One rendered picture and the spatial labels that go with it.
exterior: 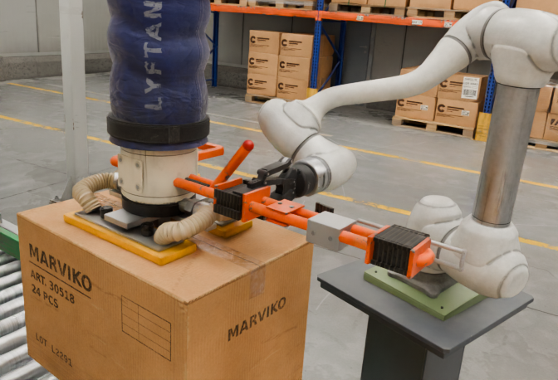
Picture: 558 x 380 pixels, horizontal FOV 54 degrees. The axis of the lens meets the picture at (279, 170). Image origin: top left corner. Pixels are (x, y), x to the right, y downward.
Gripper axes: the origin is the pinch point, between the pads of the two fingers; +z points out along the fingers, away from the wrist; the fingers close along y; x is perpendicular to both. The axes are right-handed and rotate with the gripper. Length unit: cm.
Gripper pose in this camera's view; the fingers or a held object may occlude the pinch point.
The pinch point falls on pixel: (247, 200)
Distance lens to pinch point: 111.3
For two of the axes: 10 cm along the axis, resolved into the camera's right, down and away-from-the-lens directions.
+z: -5.8, 2.0, -7.9
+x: -8.1, -2.1, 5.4
